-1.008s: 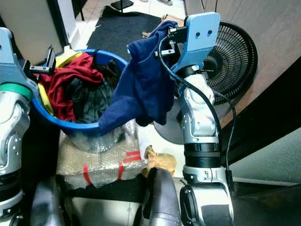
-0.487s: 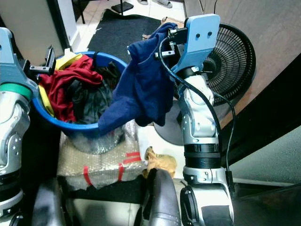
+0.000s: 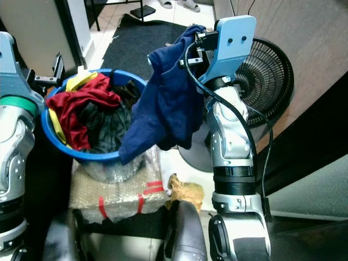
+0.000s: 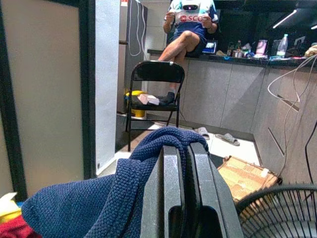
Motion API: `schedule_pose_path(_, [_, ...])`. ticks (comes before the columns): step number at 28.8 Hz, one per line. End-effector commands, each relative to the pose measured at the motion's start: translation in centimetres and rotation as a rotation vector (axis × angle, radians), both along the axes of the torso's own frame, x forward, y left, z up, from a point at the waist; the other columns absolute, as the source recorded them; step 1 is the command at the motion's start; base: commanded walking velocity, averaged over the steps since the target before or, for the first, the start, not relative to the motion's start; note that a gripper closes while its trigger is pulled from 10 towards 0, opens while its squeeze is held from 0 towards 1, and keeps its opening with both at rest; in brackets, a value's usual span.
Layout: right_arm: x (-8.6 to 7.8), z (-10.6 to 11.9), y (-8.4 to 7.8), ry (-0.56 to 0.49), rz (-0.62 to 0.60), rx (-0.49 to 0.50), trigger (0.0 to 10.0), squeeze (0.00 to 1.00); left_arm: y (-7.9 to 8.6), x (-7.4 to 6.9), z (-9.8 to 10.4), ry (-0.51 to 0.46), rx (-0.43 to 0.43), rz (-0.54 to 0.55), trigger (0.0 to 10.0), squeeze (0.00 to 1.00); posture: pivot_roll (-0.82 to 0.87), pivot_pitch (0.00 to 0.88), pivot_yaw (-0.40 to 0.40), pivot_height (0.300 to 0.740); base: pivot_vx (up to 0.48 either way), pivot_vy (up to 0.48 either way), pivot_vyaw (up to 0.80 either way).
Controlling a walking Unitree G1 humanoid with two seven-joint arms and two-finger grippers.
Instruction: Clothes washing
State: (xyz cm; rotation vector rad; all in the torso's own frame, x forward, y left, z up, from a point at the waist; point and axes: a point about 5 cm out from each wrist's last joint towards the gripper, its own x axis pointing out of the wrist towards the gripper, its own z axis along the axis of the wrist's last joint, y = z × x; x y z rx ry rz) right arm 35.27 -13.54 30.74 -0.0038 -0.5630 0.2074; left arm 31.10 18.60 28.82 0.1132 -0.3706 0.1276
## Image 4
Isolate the beige bag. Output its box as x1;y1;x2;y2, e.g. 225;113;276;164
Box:
304;44;317;58

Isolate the thin white cable loop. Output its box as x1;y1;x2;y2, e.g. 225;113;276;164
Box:
128;0;147;57

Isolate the tablet with lit screen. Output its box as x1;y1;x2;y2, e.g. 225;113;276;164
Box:
202;40;219;54

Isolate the pink box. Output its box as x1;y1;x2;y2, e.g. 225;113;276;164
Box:
137;93;160;106

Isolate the black folding chair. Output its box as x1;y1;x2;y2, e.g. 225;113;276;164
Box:
125;60;186;152

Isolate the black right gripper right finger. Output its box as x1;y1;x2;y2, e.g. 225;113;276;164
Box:
187;142;245;238

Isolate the flattened cardboard box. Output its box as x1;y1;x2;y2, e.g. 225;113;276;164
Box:
217;155;282;202

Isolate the seated person in blue shorts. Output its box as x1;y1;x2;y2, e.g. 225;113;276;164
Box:
158;0;220;105

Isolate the navy blue knit cloth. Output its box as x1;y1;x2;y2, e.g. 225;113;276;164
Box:
21;125;210;238

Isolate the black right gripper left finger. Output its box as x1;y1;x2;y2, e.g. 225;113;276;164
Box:
140;145;187;238

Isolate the yellow and white item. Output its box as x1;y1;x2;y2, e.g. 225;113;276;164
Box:
0;192;23;224

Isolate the black fan grille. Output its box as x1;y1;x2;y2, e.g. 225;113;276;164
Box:
236;182;317;238

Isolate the grey refrigerator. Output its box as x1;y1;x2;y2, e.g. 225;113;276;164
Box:
117;0;149;115

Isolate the pink tumbler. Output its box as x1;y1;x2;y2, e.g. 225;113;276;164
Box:
255;39;269;56

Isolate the white hanging cable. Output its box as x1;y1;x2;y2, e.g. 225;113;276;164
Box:
266;54;317;176

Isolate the red cloth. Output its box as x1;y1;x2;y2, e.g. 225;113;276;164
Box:
0;215;42;238

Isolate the clear plastic water bottle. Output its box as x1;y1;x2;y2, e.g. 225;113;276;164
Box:
276;33;289;59

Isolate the grey kitchen counter cabinet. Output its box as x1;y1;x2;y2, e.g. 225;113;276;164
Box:
147;48;317;185

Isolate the yellow bin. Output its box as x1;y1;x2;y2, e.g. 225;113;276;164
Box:
125;90;149;118

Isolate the thin black cable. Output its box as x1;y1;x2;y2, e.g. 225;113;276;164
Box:
304;118;317;184

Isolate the grey slipper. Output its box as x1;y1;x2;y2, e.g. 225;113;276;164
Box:
214;132;241;147
194;126;211;140

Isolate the frosted glass door black frame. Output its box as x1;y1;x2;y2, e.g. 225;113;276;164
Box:
0;0;97;201

